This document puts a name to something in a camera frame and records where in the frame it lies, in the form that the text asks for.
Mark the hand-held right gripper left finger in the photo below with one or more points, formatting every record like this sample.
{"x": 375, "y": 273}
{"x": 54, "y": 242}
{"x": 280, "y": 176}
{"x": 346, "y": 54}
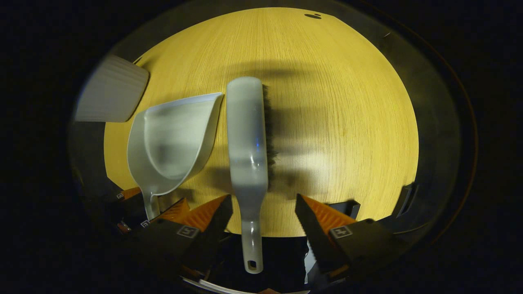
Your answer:
{"x": 214, "y": 232}

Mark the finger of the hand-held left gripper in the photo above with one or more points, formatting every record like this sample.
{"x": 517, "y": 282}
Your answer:
{"x": 130, "y": 194}
{"x": 173, "y": 211}

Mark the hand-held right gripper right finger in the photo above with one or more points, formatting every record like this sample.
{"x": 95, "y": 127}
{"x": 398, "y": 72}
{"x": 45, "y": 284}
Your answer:
{"x": 312, "y": 232}

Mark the grey dustpan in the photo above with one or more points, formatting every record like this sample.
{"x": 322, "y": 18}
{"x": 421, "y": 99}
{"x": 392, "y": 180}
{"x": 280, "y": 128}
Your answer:
{"x": 171, "y": 139}

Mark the small grey broom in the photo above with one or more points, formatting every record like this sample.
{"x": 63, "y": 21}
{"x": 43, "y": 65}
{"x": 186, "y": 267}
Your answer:
{"x": 247, "y": 143}

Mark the white garbage bin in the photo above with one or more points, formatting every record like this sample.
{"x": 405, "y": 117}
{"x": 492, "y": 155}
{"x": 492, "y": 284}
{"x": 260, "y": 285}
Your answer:
{"x": 112, "y": 90}

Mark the black bracket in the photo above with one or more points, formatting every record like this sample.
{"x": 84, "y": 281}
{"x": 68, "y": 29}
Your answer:
{"x": 349, "y": 207}
{"x": 407, "y": 198}

